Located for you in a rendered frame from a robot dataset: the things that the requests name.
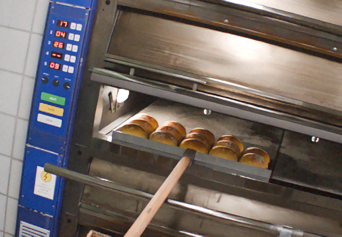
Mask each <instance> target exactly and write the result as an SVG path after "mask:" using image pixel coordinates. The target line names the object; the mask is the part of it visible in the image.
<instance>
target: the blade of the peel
mask: <svg viewBox="0 0 342 237"><path fill-rule="evenodd" d="M131 120H132V119H131ZM129 121H130V120H129ZM129 121H128V122H129ZM157 121H158V123H159V127H160V126H161V124H162V123H164V122H165V121H161V120H157ZM128 122H126V123H124V124H122V125H121V126H120V127H118V128H116V129H114V130H113V131H112V137H111V138H114V139H116V140H120V141H125V142H128V143H133V144H137V145H140V146H144V147H148V148H150V149H155V150H159V151H163V152H167V153H170V154H174V155H179V156H182V155H183V153H184V152H185V150H186V149H183V148H181V147H179V146H180V144H181V143H179V144H178V145H177V146H173V145H170V144H166V143H161V142H157V141H152V140H149V138H148V139H145V138H141V137H139V136H135V135H130V134H127V133H123V132H120V129H121V128H122V127H123V125H125V124H127V123H128ZM185 129H186V135H187V134H188V133H189V132H190V131H191V130H192V128H188V127H185ZM214 136H215V143H214V144H213V145H212V146H211V147H210V149H209V150H208V155H207V154H203V153H200V152H196V155H195V160H199V161H202V162H207V163H211V164H214V165H219V166H223V167H227V168H230V169H234V170H239V171H242V172H246V173H250V174H255V175H258V176H261V177H267V178H270V174H271V170H272V167H273V162H274V158H275V153H276V151H277V149H273V148H268V147H264V146H260V145H257V144H253V143H249V142H244V141H241V142H242V144H243V151H244V150H246V149H248V148H253V147H260V148H262V149H263V150H264V151H265V152H266V153H267V154H268V156H269V163H268V169H264V168H261V167H257V166H252V165H247V164H243V163H240V162H239V160H240V158H241V157H242V153H243V151H242V152H241V153H240V156H239V158H238V161H237V162H236V161H232V160H228V159H224V158H220V157H216V156H211V155H209V152H210V150H211V149H212V147H213V146H214V145H215V144H216V142H217V140H218V139H219V137H221V136H220V135H216V134H214ZM182 141H183V139H182ZM182 141H181V142H182Z"/></svg>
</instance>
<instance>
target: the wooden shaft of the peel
mask: <svg viewBox="0 0 342 237"><path fill-rule="evenodd" d="M190 162H191V160H190V158H189V157H187V156H184V157H182V159H181V160H180V162H179V163H178V165H176V166H175V168H174V169H173V171H172V172H171V174H170V175H169V176H168V178H167V180H166V181H165V182H164V183H163V184H162V186H161V187H160V188H159V190H158V191H157V193H156V194H155V195H154V197H153V198H152V200H151V201H150V202H149V204H148V205H147V206H146V207H145V209H144V210H143V211H142V213H141V214H140V215H139V217H138V218H137V219H136V221H135V222H134V223H133V224H132V226H131V228H130V229H129V230H128V232H127V233H126V234H125V235H124V237H140V236H141V234H142V233H143V231H144V230H145V228H146V227H147V225H148V224H149V222H150V221H151V219H152V218H153V216H154V215H155V214H156V212H157V211H158V209H159V208H160V206H161V205H162V203H163V202H164V201H165V199H166V198H167V196H168V195H169V193H170V192H171V190H172V189H173V187H174V186H175V184H176V183H177V182H178V181H179V179H180V177H181V175H182V174H183V172H184V171H185V169H186V168H187V167H188V165H189V164H190Z"/></svg>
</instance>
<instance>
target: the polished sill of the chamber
mask: <svg viewBox="0 0 342 237"><path fill-rule="evenodd" d="M90 148H94V149H98V150H102V151H105V152H110V153H112V154H115V155H118V156H122V157H126V158H131V159H134V160H138V161H141V162H146V163H148V164H151V165H156V166H159V167H164V168H167V169H171V170H173V169H174V168H175V166H176V165H178V163H179V162H180V160H181V157H182V156H179V155H174V154H170V153H167V152H163V151H159V150H155V149H150V148H148V147H144V146H140V145H137V144H133V143H128V142H125V141H120V140H116V139H114V138H111V136H108V135H104V134H99V133H96V134H95V135H93V136H92V137H91V142H90ZM184 173H187V174H191V175H195V176H198V177H202V178H206V179H210V180H214V181H217V182H221V183H225V184H229V185H233V186H236V187H240V188H246V189H250V190H254V191H256V192H261V193H264V194H270V195H274V196H277V197H283V198H287V199H290V200H293V201H299V202H302V203H308V204H311V205H315V206H316V205H317V206H320V207H323V208H328V209H331V210H333V209H334V210H337V211H342V195H339V194H336V193H335V194H334V193H331V192H327V191H322V190H319V189H315V188H310V187H306V186H302V185H297V184H293V183H290V182H287V181H280V180H277V179H273V178H267V177H261V176H258V175H255V174H250V173H246V172H242V171H239V170H234V169H230V168H227V167H223V166H219V165H214V164H211V163H207V162H202V161H199V160H195V159H194V160H193V162H192V164H191V165H190V166H188V167H187V168H186V169H185V171H184Z"/></svg>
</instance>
